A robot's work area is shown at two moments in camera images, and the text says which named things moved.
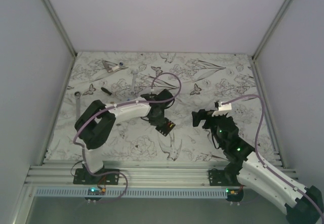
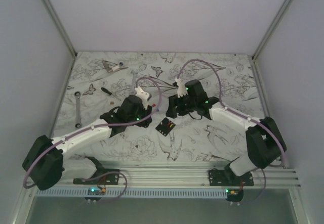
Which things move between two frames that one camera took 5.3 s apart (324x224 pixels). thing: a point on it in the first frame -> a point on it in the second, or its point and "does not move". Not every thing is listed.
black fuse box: (166, 127) does not move
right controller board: (234, 195) does not move
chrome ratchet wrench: (77, 95) does not move
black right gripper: (202, 114) -> (173, 101)
